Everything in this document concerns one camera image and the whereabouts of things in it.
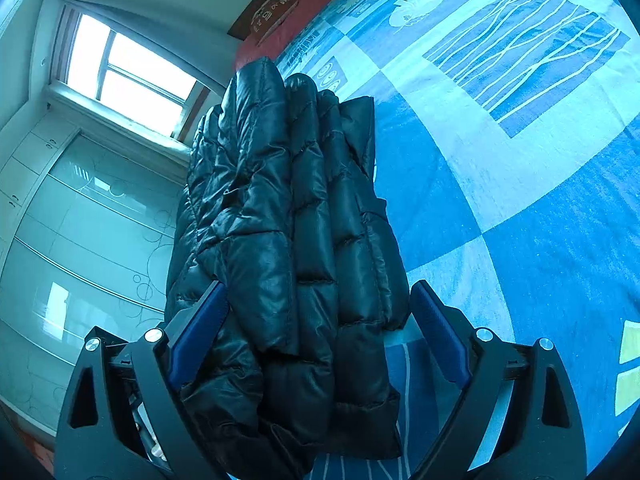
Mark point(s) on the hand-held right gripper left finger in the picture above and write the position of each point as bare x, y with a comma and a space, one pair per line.
197, 332

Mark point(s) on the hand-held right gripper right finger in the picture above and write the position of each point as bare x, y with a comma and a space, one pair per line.
442, 332

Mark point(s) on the black quilted puffer jacket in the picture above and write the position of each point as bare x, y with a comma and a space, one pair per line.
280, 260

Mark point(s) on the frosted glass wardrobe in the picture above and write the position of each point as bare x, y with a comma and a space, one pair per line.
75, 250

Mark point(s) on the blue patterned bed sheet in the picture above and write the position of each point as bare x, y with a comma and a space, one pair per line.
500, 170

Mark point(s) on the window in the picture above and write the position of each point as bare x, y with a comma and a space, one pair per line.
125, 75

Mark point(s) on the red printed cushion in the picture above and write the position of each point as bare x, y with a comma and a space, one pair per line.
272, 10

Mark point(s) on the red pillow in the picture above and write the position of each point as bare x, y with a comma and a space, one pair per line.
295, 15

